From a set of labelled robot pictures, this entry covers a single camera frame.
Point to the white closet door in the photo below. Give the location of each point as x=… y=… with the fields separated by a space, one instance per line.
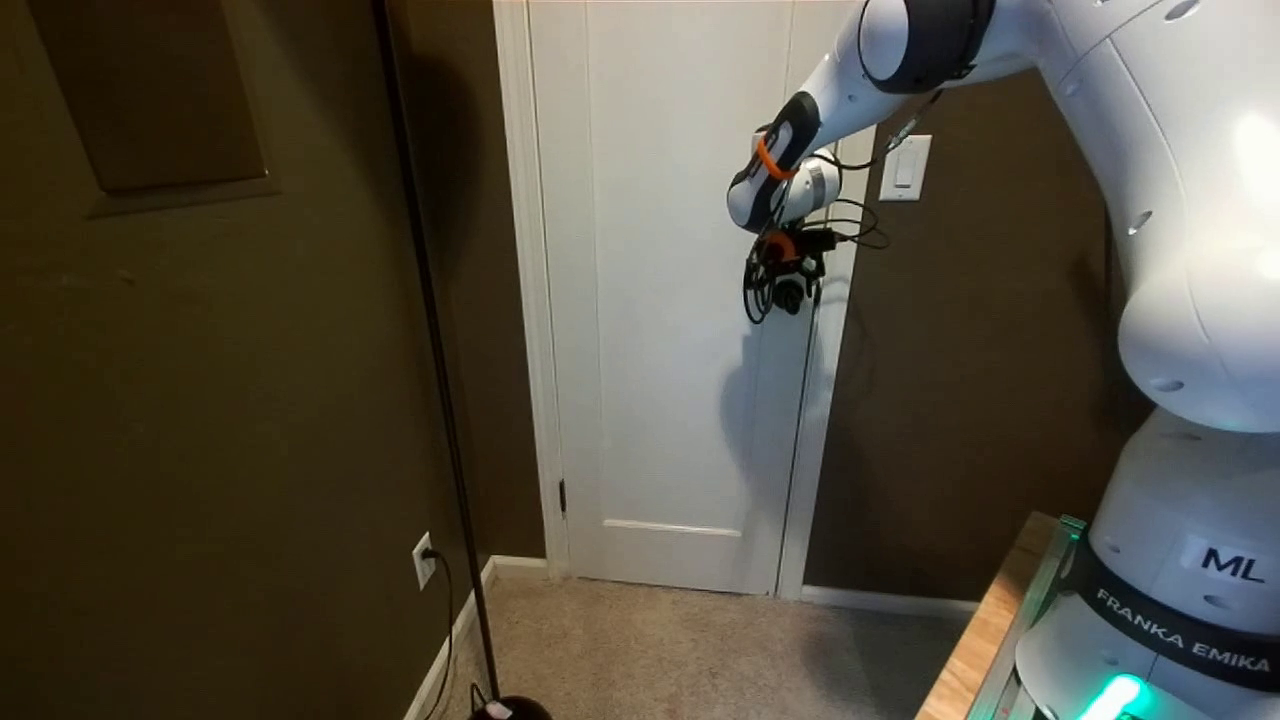
x=677 y=442

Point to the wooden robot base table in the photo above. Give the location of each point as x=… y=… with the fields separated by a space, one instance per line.
x=976 y=682

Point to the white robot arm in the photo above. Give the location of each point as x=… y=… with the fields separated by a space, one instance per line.
x=1168 y=600

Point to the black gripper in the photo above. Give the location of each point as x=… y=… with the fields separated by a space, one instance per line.
x=792 y=267

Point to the black floor lamp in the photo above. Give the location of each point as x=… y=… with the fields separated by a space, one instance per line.
x=487 y=698

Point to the white wall outlet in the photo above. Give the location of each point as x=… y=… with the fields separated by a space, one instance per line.
x=426 y=561

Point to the white light switch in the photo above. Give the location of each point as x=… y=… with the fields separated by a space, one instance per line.
x=905 y=170

